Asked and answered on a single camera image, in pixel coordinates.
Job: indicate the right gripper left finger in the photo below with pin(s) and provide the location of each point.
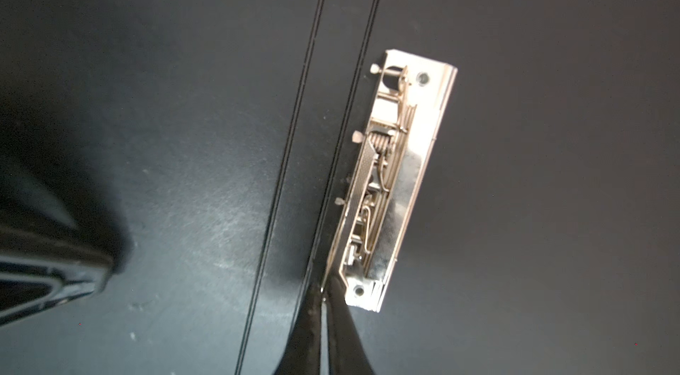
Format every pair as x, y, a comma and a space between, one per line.
44, 264

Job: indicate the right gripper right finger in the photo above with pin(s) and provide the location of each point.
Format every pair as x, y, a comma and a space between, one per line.
324, 322

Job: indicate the blue folder black inside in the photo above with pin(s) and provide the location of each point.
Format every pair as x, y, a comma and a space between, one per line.
201, 144

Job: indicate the metal folder clip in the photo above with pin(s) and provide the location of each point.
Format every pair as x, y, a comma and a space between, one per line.
411, 95

